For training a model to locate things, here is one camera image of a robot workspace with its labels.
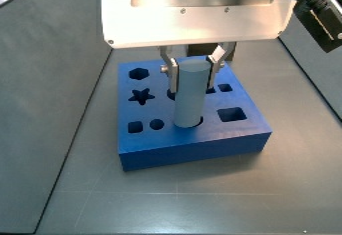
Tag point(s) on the light blue oval cylinder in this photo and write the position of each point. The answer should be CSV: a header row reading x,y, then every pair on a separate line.
x,y
194,71

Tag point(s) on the blue foam shape-sorter block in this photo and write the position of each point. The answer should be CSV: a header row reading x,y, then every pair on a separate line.
x,y
150,141

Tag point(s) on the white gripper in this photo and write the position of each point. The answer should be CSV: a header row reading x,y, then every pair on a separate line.
x,y
145,23

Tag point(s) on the black curved fixture stand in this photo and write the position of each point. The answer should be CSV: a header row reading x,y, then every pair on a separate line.
x,y
205,49

